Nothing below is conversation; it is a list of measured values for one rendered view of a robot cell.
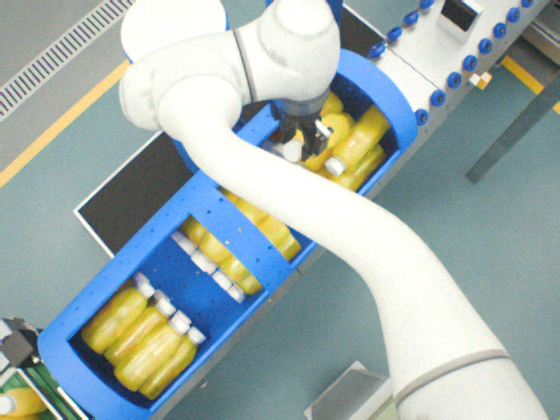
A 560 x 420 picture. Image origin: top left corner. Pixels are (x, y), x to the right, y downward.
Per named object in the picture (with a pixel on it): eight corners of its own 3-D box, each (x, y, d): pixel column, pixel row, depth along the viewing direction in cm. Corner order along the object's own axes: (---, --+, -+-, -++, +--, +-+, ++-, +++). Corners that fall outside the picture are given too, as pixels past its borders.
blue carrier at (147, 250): (403, 157, 132) (433, 112, 104) (150, 422, 118) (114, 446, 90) (318, 83, 136) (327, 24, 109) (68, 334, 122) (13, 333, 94)
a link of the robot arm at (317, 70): (323, 35, 78) (237, 56, 77) (328, -33, 63) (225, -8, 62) (346, 96, 75) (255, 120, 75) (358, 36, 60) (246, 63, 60)
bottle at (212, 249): (277, 215, 109) (219, 275, 106) (263, 208, 115) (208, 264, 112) (257, 192, 106) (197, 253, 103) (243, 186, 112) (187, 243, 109)
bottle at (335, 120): (324, 108, 116) (280, 130, 104) (351, 114, 112) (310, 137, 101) (323, 137, 119) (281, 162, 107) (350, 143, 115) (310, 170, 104)
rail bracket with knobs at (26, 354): (57, 355, 127) (39, 354, 117) (38, 374, 125) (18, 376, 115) (33, 326, 129) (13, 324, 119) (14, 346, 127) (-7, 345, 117)
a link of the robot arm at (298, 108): (297, 36, 78) (297, 56, 84) (254, 75, 77) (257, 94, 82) (344, 72, 76) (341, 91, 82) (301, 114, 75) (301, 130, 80)
